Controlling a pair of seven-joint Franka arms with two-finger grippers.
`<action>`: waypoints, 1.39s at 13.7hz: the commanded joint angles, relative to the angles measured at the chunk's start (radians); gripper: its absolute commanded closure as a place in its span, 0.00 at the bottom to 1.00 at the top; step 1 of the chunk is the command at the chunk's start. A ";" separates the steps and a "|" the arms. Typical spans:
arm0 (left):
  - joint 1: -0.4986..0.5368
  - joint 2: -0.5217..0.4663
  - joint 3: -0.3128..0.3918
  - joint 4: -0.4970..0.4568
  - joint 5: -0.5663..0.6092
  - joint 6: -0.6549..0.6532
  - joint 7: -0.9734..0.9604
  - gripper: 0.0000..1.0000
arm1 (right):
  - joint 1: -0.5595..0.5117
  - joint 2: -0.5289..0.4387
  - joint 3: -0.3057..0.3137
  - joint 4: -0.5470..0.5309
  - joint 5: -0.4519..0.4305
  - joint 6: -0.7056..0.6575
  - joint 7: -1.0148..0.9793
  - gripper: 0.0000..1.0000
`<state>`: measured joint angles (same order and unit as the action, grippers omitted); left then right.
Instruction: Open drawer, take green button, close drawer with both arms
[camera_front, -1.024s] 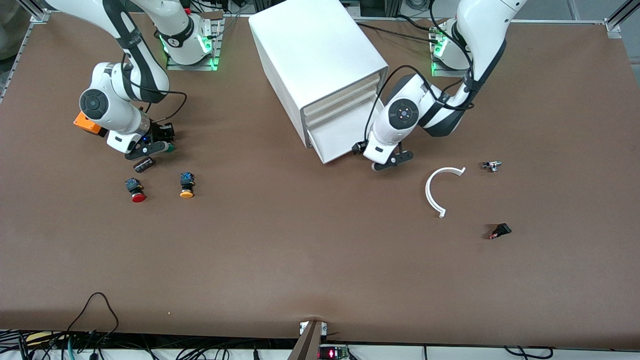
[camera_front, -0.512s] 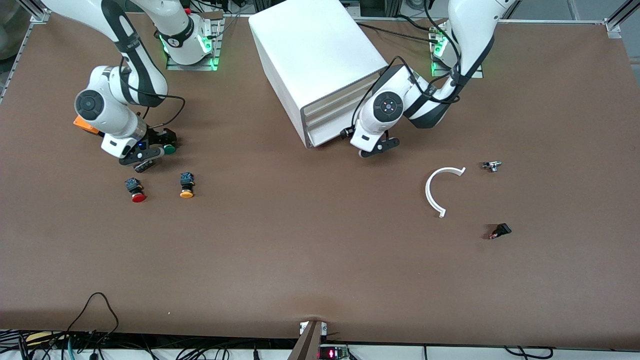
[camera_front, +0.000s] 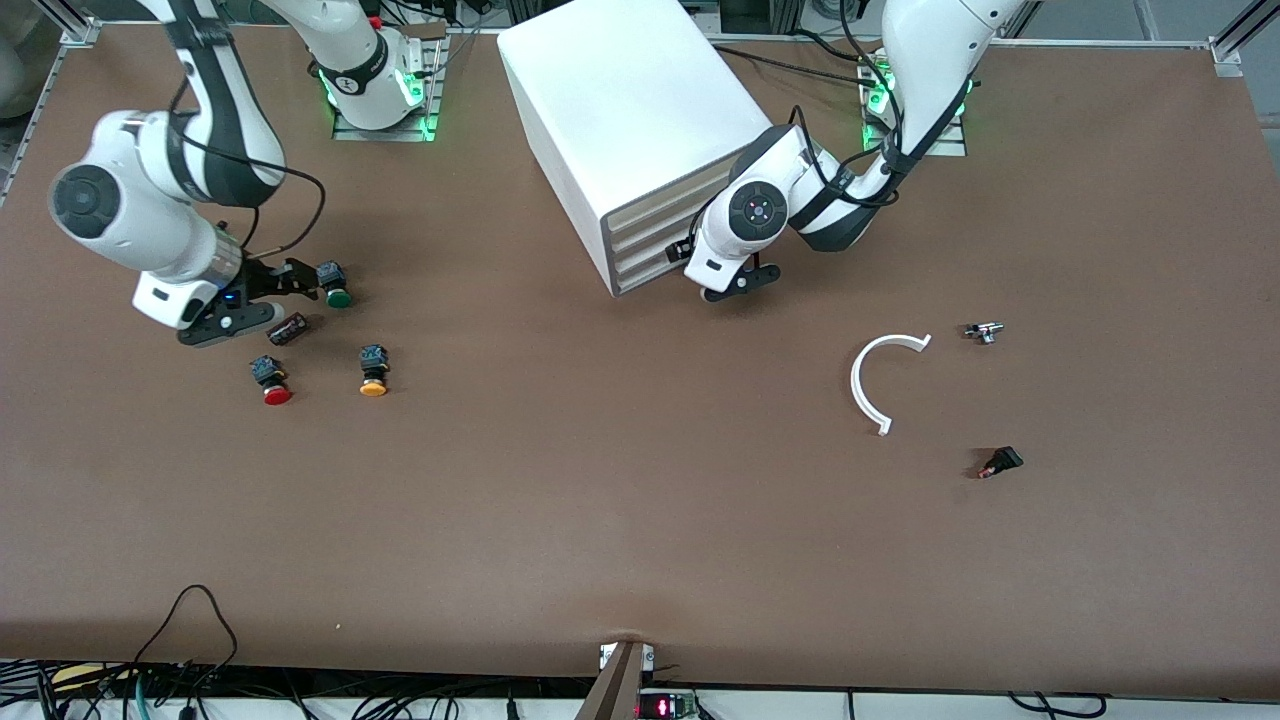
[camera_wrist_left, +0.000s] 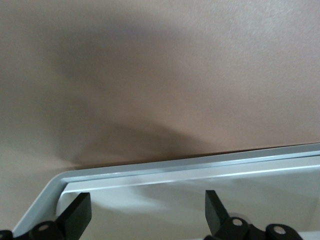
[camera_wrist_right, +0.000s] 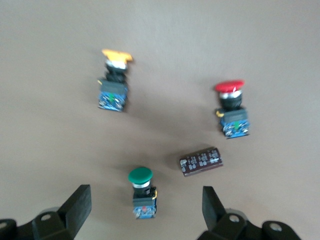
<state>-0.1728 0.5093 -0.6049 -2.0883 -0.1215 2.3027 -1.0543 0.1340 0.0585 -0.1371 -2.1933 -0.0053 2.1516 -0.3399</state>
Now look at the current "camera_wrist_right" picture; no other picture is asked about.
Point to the red push button switch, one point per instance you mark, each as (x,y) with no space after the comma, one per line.
(230,86)

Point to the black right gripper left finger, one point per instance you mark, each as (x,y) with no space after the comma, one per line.
(75,207)

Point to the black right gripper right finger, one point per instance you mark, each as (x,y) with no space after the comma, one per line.
(212,207)

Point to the yellow push button switch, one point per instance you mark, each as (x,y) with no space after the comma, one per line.
(112,92)

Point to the green push button switch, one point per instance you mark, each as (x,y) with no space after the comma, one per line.
(141,176)

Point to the dark cylindrical capacitor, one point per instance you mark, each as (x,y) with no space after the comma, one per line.
(201,162)

